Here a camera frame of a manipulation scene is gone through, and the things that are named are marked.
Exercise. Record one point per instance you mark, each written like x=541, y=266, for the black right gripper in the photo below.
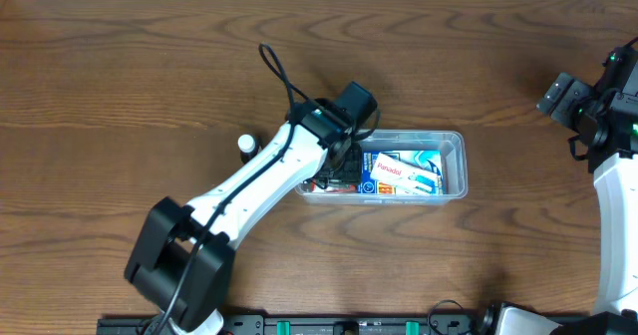
x=556, y=100

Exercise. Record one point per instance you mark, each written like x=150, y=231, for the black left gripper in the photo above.
x=346, y=165

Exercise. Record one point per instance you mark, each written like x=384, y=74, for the red Panadol box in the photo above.
x=334, y=189

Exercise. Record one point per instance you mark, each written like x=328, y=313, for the white Panadol box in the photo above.
x=412, y=179

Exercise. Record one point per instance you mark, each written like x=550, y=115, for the blue Kool Fever box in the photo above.
x=429, y=161

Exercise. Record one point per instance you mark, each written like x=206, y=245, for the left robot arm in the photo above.
x=182, y=260

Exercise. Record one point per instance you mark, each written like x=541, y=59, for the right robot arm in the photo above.
x=604, y=119

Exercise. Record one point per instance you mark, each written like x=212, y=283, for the clear plastic container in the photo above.
x=450, y=144

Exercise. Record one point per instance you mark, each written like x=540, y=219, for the black bottle white cap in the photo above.
x=249, y=147

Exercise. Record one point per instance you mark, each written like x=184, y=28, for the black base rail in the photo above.
x=498, y=319

